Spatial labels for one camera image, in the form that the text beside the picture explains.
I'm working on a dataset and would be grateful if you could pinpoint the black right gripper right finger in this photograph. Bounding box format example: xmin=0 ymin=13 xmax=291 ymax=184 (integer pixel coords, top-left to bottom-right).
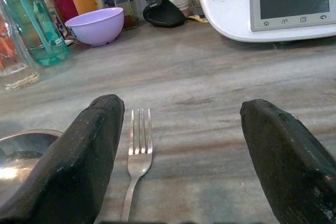
xmin=239 ymin=99 xmax=336 ymax=224

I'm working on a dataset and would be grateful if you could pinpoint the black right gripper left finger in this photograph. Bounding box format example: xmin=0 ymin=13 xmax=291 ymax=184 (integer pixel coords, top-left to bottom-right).
xmin=0 ymin=93 xmax=125 ymax=224

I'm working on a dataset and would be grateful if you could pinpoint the dark grey plate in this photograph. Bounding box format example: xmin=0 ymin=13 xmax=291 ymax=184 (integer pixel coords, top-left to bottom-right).
xmin=0 ymin=129 xmax=64 ymax=206

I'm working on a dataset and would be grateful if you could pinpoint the silver metal fork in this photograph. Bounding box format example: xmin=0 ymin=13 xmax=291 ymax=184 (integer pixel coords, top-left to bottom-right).
xmin=120 ymin=107 xmax=154 ymax=222

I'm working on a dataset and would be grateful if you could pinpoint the clear drinking glass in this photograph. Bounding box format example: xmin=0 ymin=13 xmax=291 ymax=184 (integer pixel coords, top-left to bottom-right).
xmin=0 ymin=0 xmax=40 ymax=91

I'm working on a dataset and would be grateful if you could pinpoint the lilac plastic bowl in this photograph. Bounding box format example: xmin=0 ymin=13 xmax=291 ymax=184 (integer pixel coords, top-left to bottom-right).
xmin=64 ymin=7 xmax=125 ymax=47

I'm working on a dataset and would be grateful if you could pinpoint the teal transparent water bottle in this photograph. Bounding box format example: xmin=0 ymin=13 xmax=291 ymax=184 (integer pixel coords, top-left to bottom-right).
xmin=0 ymin=0 xmax=70 ymax=67

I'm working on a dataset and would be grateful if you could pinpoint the white kitchen appliance with screen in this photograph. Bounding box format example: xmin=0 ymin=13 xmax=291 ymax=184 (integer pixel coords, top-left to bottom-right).
xmin=193 ymin=0 xmax=336 ymax=43

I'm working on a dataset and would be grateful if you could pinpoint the small red-capped sauce bottle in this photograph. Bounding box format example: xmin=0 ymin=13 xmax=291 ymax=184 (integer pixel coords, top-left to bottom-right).
xmin=113 ymin=0 xmax=140 ymax=30

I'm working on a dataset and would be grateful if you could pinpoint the yellow wrapper scrap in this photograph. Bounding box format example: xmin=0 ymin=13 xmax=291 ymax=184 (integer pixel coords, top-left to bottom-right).
xmin=186 ymin=14 xmax=208 ymax=23

